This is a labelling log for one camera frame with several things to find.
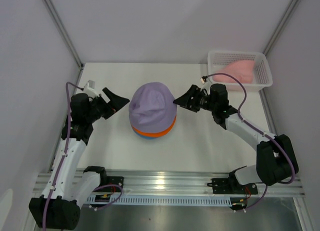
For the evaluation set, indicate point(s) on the purple bucket hat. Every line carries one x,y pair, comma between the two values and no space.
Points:
152,109

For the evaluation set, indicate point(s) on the aluminium mounting rail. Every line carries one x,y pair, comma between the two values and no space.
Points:
161,183

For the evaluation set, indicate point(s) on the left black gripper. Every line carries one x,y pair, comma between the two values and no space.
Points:
116,103

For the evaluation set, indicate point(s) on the white slotted cable duct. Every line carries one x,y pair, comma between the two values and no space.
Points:
159,200

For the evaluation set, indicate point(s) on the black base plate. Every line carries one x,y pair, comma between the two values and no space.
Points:
228,186
111,180

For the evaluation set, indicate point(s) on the pink bucket hat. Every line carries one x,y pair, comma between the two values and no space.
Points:
242,70

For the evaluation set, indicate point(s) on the orange bucket hat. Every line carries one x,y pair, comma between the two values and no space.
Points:
159,125

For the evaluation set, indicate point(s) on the blue bucket hat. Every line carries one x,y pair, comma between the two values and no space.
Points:
148,136

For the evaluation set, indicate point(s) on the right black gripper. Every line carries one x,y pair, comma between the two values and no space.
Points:
185,100

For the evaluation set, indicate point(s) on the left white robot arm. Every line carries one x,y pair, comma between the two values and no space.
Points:
59,205

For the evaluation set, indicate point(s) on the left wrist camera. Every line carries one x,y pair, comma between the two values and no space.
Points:
90,87

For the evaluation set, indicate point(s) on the white plastic basket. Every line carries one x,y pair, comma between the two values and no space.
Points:
262,77

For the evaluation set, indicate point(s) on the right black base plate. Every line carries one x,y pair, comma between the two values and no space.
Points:
228,186

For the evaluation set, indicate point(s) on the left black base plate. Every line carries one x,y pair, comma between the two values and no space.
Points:
111,180

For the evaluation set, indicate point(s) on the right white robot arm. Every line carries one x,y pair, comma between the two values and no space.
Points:
275,157

